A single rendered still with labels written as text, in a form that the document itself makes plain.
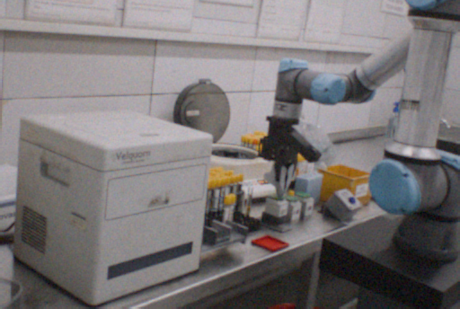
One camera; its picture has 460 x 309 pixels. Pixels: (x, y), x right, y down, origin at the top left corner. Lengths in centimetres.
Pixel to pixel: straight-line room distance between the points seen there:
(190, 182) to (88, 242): 24
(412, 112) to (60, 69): 96
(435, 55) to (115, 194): 68
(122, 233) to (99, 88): 78
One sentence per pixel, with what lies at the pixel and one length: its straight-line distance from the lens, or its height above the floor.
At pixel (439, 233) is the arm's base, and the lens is 142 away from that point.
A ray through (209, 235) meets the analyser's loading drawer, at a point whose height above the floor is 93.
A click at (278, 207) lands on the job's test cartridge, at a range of 159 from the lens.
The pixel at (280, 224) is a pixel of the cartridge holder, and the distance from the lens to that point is 161.
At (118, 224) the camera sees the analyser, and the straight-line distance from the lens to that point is 110.
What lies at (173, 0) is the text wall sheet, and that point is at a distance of 196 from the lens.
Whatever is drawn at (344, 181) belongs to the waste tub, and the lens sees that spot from 187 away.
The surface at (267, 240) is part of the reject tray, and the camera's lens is 152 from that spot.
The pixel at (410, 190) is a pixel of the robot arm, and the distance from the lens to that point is 125.
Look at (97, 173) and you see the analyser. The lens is 105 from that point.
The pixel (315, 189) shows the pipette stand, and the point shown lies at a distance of 183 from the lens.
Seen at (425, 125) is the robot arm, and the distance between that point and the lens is 127.
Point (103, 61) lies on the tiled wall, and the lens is 181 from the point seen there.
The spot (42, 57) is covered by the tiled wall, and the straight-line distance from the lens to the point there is 169.
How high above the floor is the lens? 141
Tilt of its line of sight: 11 degrees down
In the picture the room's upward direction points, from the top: 7 degrees clockwise
